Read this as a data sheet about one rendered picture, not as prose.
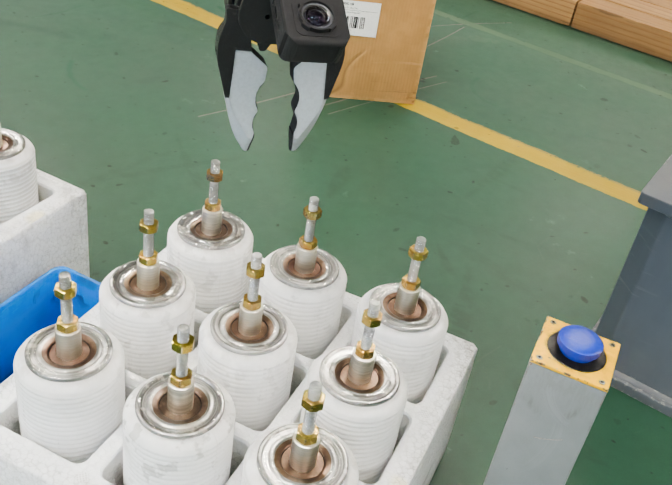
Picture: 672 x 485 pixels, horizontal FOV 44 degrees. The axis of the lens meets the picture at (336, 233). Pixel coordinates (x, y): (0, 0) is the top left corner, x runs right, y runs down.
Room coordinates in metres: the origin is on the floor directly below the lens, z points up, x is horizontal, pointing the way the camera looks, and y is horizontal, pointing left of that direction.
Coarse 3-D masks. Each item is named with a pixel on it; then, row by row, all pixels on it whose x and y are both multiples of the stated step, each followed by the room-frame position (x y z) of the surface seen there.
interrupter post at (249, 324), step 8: (240, 304) 0.60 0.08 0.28; (240, 312) 0.59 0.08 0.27; (248, 312) 0.59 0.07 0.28; (256, 312) 0.59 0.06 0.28; (240, 320) 0.59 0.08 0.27; (248, 320) 0.59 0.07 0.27; (256, 320) 0.59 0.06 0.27; (240, 328) 0.59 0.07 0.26; (248, 328) 0.59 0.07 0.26; (256, 328) 0.59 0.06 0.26
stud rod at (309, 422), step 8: (312, 384) 0.45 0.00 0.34; (320, 384) 0.45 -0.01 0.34; (312, 392) 0.45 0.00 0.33; (320, 392) 0.45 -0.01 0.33; (312, 400) 0.45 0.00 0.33; (304, 416) 0.45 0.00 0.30; (312, 416) 0.45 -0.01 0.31; (304, 424) 0.45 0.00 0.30; (312, 424) 0.45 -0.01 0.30; (304, 432) 0.45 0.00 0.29; (312, 432) 0.45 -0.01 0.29
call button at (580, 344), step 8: (568, 328) 0.58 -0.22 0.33; (576, 328) 0.58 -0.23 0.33; (584, 328) 0.59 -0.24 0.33; (560, 336) 0.57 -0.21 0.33; (568, 336) 0.57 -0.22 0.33; (576, 336) 0.57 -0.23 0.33; (584, 336) 0.58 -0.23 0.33; (592, 336) 0.58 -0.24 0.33; (560, 344) 0.57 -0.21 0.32; (568, 344) 0.56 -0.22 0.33; (576, 344) 0.56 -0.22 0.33; (584, 344) 0.56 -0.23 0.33; (592, 344) 0.57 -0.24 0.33; (600, 344) 0.57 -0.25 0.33; (568, 352) 0.56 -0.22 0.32; (576, 352) 0.55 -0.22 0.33; (584, 352) 0.55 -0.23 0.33; (592, 352) 0.56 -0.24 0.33; (600, 352) 0.56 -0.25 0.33; (576, 360) 0.56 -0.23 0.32; (584, 360) 0.55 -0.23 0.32; (592, 360) 0.55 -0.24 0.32
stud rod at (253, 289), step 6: (258, 252) 0.60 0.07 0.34; (252, 258) 0.60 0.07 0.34; (258, 258) 0.60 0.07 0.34; (252, 264) 0.60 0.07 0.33; (258, 264) 0.60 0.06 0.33; (252, 282) 0.60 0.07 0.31; (258, 282) 0.60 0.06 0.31; (252, 288) 0.60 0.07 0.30; (258, 288) 0.60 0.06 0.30; (252, 294) 0.59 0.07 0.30; (252, 300) 0.59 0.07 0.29
